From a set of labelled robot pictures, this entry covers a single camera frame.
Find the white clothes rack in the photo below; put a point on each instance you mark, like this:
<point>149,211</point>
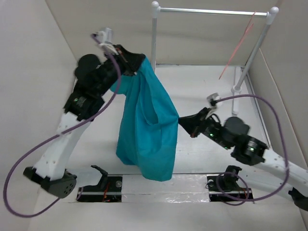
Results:
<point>208,37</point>

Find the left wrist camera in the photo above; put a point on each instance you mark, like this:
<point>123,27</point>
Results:
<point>104,40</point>

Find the teal t shirt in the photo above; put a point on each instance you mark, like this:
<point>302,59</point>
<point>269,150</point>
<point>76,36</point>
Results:
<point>149,127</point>

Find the pink wire hanger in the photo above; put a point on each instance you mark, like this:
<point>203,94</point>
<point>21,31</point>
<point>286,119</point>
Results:
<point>246,31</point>

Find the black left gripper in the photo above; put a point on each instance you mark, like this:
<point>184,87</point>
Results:
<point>131,60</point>

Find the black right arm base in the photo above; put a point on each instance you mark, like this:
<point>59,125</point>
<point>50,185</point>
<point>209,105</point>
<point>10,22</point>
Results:
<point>229,184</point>

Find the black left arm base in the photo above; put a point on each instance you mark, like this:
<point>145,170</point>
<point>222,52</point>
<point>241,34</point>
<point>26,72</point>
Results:
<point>108,189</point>

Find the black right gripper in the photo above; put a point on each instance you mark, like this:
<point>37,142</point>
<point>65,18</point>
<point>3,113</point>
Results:
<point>192,123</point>

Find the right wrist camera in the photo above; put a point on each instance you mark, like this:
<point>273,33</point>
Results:
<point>213,101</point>

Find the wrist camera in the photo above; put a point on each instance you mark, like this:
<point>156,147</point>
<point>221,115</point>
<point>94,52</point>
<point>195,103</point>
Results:
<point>213,101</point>
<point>104,40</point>

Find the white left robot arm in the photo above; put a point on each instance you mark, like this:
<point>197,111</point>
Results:
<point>94,79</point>

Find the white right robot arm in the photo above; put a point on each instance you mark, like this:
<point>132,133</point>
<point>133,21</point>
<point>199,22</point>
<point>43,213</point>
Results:
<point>291,180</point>

